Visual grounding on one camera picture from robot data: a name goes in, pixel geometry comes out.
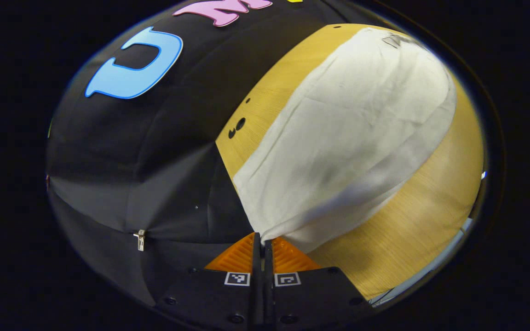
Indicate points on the black backdrop cloth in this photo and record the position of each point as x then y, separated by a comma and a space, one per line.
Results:
154, 161

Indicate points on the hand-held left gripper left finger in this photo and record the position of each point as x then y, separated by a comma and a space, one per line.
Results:
256, 262

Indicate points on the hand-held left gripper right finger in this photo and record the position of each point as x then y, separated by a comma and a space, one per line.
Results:
268, 264

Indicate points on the white clip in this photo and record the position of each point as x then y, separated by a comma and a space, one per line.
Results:
140, 239

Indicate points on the white jeans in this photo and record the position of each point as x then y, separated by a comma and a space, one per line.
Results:
338, 138

